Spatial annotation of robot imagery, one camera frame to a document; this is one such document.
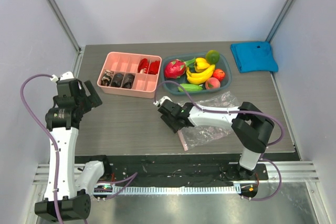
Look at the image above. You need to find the clear pink zip top bag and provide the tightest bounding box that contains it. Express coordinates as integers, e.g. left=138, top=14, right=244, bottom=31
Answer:
left=178, top=91, right=240, bottom=151

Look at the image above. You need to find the yellow banana bunch toy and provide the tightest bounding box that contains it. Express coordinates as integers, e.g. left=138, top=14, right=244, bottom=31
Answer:
left=186, top=65, right=215, bottom=85

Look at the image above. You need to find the pink dragon fruit toy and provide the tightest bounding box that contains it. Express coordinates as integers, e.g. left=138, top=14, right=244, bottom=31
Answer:
left=164, top=59, right=186, bottom=79

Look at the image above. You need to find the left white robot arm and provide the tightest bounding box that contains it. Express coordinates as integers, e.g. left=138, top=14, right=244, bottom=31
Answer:
left=34, top=78, right=112, bottom=222

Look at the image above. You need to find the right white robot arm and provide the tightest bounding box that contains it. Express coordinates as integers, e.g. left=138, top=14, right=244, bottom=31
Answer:
left=154, top=98, right=274, bottom=179

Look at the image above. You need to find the patterned rolled sock left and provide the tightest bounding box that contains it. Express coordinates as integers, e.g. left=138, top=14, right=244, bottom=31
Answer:
left=100, top=70, right=114, bottom=87

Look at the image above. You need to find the green cucumber toy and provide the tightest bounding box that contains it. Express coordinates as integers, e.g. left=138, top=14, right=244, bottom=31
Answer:
left=177, top=83, right=203, bottom=92

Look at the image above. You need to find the dark rolled sock middle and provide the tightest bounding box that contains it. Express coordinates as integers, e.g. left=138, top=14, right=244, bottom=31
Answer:
left=111, top=73, right=124, bottom=88

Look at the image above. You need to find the dark rolled sock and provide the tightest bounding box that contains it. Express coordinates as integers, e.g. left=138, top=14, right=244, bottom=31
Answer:
left=111, top=73, right=124, bottom=88
left=122, top=73, right=135, bottom=89

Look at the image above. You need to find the pink divided organizer box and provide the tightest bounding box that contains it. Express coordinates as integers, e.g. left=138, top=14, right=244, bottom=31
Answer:
left=97, top=52, right=162, bottom=99

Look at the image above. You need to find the dark rolled sock right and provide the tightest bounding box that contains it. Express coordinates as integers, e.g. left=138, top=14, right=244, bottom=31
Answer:
left=122, top=73, right=135, bottom=89

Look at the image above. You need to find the teal plastic fruit tray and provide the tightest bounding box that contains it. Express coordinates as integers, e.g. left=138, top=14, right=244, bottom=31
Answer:
left=159, top=52, right=232, bottom=96

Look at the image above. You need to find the pink peach toy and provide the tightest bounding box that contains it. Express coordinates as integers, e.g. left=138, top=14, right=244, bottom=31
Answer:
left=205, top=77, right=221, bottom=90

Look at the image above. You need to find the yellow bell pepper toy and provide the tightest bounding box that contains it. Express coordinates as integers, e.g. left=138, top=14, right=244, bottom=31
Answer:
left=194, top=57, right=210, bottom=73

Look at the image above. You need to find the red fabric item right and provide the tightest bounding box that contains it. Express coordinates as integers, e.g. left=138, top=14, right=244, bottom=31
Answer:
left=147, top=60, right=160, bottom=75

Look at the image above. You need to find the red fabric item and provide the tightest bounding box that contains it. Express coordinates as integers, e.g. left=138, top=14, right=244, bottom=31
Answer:
left=138, top=58, right=149, bottom=74
left=147, top=60, right=160, bottom=75

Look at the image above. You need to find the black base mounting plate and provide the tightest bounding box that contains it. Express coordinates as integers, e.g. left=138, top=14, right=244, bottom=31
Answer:
left=74, top=155, right=268, bottom=183

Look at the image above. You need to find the red strawberry toy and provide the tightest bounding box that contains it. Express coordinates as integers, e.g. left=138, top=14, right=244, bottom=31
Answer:
left=212, top=69, right=226, bottom=82

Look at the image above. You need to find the red fabric item left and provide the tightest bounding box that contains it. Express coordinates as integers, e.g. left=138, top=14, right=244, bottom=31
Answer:
left=138, top=58, right=149, bottom=74

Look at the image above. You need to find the green lime toy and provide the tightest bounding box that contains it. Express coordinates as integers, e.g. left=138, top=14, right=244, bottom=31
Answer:
left=205, top=50, right=220, bottom=65

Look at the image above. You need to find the folded blue cloth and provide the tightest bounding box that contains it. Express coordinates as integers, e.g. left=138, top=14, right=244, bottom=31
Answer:
left=230, top=41, right=278, bottom=73

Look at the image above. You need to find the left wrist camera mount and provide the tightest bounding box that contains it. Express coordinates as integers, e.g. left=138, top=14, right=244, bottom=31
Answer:
left=50, top=71, right=75, bottom=83

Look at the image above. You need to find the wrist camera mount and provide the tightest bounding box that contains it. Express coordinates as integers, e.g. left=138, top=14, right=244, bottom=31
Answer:
left=50, top=71, right=75, bottom=83
left=153, top=96, right=172, bottom=108

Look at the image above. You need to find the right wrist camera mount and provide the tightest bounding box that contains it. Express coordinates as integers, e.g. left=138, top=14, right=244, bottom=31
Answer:
left=153, top=96, right=172, bottom=108

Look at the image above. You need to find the white slotted cable duct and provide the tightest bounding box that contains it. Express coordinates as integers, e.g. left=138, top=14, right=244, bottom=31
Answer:
left=92, top=185, right=242, bottom=195

